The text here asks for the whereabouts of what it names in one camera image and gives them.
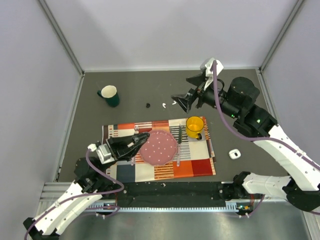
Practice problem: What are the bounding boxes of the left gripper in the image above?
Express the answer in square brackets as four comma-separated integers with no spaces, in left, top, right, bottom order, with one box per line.
[97,132,147,174]

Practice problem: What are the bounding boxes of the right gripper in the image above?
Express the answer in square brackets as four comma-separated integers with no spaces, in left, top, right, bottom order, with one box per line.
[171,72,240,120]

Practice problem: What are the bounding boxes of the black earbud charging case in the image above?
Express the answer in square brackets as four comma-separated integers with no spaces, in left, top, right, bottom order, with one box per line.
[132,132,150,144]

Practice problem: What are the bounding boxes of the white earbud case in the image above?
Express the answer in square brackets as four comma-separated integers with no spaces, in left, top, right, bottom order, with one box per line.
[228,149,242,160]

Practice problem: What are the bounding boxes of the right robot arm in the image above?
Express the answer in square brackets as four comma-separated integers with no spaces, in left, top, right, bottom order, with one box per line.
[171,73,320,215]

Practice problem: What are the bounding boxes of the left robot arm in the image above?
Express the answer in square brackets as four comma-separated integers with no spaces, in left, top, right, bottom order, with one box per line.
[23,132,150,240]

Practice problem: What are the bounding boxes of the pink dotted plate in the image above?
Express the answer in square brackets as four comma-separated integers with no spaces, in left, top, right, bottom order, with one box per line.
[139,130,178,166]

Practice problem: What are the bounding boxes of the yellow enamel mug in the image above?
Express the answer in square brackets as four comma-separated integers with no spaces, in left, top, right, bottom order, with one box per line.
[185,116,205,141]

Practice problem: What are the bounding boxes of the black knife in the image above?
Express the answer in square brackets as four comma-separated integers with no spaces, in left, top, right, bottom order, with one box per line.
[178,124,183,145]

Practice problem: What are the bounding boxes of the dark green mug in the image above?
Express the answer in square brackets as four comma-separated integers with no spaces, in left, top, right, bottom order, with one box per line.
[97,85,120,108]

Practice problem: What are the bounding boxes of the colourful patchwork placemat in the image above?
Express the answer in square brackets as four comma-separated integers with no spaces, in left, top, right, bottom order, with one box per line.
[102,118,216,183]

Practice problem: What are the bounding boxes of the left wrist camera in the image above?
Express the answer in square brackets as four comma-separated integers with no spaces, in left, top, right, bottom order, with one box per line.
[96,144,114,165]

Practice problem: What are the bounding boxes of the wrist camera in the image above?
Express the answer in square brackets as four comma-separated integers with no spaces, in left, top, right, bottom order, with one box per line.
[200,57,224,78]
[96,144,114,165]

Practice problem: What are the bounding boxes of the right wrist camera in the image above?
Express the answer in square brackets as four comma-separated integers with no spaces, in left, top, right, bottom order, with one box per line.
[200,57,224,78]

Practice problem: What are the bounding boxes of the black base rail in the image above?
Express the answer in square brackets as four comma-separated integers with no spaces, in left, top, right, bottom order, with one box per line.
[116,182,239,207]

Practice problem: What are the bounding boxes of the grey cable duct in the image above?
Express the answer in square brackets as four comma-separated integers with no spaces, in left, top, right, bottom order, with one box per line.
[85,202,252,213]

